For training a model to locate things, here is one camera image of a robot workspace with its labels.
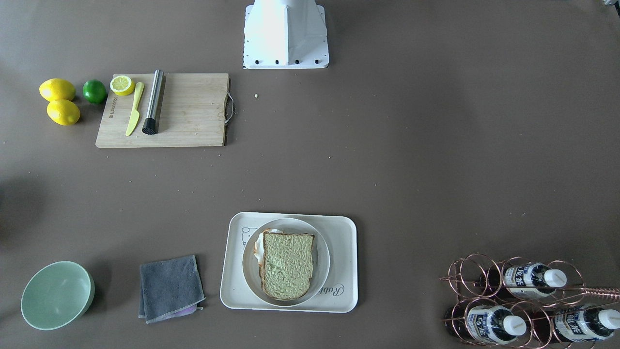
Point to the fried egg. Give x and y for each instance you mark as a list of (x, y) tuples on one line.
[(259, 245)]

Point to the front tea bottle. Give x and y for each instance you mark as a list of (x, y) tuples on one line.
[(484, 324)]

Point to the upper whole lemon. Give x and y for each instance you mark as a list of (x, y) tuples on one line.
[(56, 89)]

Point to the back tea bottle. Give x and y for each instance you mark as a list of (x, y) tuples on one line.
[(531, 281)]

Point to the cream rabbit serving tray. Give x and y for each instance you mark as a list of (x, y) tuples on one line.
[(339, 294)]

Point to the green lime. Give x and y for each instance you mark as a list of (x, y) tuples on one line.
[(94, 92)]

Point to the steel muddler black tip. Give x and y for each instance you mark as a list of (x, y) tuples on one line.
[(149, 127)]

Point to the lower whole lemon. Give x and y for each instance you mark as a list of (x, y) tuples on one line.
[(63, 112)]

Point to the mint green bowl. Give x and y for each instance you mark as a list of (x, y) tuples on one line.
[(57, 295)]

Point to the white round plate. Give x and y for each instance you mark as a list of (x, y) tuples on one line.
[(321, 260)]

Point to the half lemon slice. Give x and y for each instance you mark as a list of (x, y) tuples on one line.
[(122, 85)]

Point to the wooden cutting board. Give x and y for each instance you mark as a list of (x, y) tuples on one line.
[(192, 112)]

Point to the grey folded cloth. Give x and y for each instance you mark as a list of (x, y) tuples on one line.
[(169, 289)]

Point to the copper wire bottle rack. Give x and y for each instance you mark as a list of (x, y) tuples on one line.
[(464, 273)]

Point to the yellow plastic knife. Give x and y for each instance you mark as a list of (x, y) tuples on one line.
[(135, 114)]

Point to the whole lemon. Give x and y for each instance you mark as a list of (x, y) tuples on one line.
[(56, 89), (63, 112)]

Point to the tea bottle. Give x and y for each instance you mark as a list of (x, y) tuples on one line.
[(577, 324), (531, 281), (484, 324)]

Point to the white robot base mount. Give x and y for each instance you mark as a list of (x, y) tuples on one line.
[(285, 34)]

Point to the bread slice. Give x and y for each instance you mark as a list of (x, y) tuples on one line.
[(287, 264)]

